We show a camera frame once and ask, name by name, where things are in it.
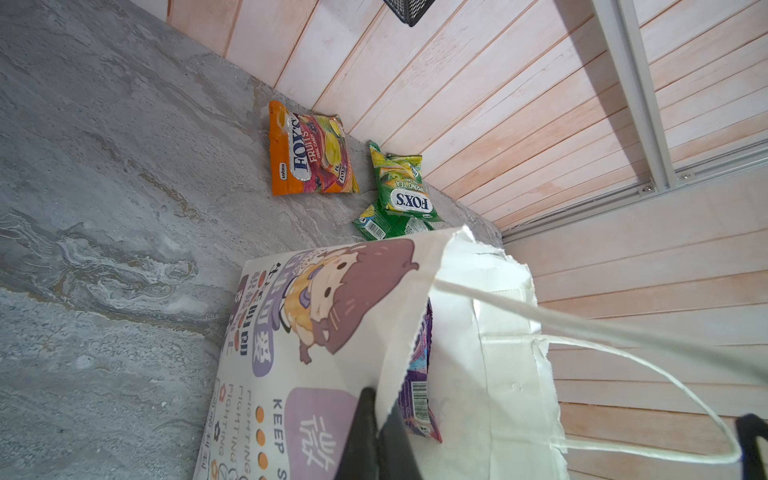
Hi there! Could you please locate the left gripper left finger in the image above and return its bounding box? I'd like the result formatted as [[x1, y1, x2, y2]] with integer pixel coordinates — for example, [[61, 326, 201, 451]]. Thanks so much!
[[334, 387, 379, 480]]

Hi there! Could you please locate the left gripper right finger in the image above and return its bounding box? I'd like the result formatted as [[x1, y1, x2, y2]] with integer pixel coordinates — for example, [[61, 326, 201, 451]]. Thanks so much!
[[377, 407, 422, 480]]

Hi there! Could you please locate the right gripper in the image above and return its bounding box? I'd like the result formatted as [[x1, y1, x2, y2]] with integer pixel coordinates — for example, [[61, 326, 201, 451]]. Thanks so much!
[[735, 413, 768, 480]]

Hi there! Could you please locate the purple Fox's berries bag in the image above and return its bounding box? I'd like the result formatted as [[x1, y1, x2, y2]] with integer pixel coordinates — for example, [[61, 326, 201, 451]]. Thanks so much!
[[398, 301, 442, 443]]

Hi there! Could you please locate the white paper bag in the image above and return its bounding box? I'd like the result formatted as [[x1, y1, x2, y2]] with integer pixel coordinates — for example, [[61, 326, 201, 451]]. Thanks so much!
[[193, 226, 768, 480]]

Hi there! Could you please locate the green candy bag back side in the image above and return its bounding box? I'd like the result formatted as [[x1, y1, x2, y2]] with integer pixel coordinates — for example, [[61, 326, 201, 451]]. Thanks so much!
[[353, 202, 434, 241]]

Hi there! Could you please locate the green Fox's candy bag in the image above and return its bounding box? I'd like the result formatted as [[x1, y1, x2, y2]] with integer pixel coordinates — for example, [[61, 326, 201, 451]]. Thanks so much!
[[368, 141, 442, 222]]

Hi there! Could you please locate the small orange candy bag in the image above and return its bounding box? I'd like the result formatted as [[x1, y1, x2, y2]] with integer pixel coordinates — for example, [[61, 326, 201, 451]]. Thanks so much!
[[269, 100, 359, 196]]

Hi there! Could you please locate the black mesh wall basket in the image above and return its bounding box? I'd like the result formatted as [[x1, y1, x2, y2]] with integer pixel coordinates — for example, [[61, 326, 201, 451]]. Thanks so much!
[[383, 0, 434, 27]]

